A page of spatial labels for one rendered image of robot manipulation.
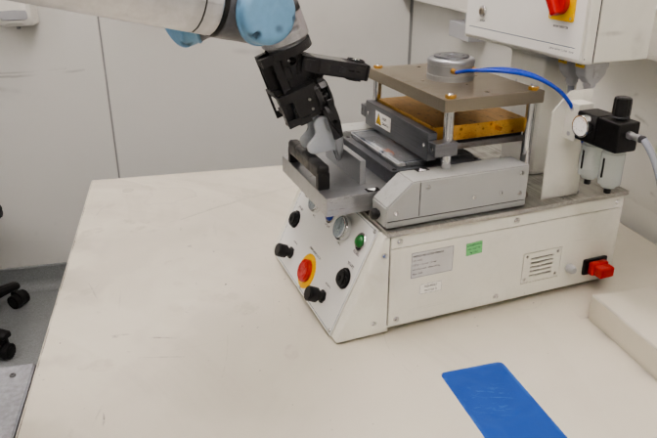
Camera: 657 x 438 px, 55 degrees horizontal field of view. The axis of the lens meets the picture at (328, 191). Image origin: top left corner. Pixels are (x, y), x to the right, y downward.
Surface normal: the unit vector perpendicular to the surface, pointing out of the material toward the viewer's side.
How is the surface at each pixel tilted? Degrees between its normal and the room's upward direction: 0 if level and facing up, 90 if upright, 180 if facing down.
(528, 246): 90
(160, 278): 0
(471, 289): 90
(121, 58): 90
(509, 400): 0
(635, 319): 0
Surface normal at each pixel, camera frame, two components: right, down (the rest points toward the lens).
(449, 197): 0.36, 0.35
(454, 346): 0.00, -0.93
